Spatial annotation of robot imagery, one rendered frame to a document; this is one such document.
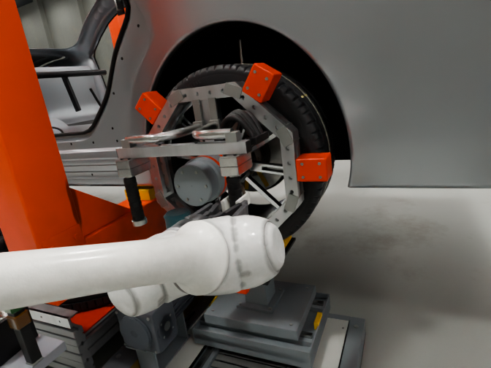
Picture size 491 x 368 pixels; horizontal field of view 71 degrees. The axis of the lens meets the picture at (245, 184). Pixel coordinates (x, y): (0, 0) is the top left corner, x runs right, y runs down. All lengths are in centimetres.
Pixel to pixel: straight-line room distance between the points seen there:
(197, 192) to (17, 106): 56
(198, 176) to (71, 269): 64
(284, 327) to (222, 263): 96
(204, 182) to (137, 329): 62
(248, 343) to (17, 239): 89
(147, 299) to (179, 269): 15
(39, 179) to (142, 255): 82
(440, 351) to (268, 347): 69
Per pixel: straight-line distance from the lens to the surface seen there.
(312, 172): 101
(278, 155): 131
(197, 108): 111
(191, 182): 101
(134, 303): 57
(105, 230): 137
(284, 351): 143
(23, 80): 121
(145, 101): 123
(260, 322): 144
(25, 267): 42
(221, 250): 46
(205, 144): 90
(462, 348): 174
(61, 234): 125
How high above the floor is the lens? 112
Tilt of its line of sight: 17 degrees down
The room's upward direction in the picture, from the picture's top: 8 degrees counter-clockwise
